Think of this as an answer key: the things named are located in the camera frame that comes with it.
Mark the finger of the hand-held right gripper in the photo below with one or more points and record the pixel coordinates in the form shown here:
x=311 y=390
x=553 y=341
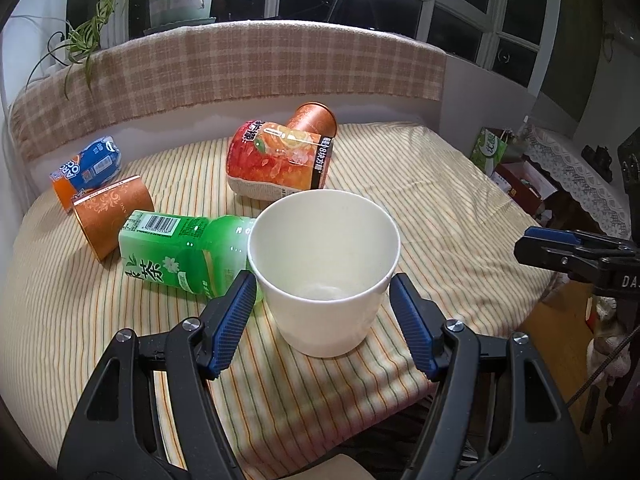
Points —
x=547 y=250

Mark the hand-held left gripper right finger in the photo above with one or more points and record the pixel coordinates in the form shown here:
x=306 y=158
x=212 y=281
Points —
x=412 y=327

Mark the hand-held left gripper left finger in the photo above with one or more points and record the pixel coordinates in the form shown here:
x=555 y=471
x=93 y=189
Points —
x=232 y=322

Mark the white paper cup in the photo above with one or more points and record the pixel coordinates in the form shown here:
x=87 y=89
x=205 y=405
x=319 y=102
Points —
x=325 y=240

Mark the orange patterned paper cup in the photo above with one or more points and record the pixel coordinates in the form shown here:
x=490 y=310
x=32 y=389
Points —
x=312 y=120
x=110 y=215

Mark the red box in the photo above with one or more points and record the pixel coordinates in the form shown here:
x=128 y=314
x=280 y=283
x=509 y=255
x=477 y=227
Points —
x=520 y=177

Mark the white lace tablecloth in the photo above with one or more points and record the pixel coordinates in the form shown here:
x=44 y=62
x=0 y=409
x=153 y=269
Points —
x=575 y=175

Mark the green tea bottle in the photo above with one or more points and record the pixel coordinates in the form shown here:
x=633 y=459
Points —
x=170 y=255

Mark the small dark object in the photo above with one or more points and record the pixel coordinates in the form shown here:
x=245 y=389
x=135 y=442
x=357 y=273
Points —
x=597 y=160

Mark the striped yellow sheet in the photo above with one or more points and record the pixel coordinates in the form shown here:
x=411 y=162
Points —
x=450 y=200

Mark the green carton box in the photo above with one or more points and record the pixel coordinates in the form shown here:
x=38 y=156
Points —
x=487 y=152

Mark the red orange juice bottle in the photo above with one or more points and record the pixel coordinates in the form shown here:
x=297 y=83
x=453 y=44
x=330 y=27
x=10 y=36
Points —
x=270 y=160

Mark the blue orange snack tube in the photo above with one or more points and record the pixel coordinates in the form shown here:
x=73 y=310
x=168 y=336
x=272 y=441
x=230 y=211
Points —
x=95 y=162

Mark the checkered beige blanket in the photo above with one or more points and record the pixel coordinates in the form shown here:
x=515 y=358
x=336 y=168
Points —
x=250 y=70

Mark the potted spider plant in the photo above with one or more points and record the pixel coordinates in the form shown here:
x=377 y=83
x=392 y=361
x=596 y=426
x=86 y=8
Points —
x=180 y=0

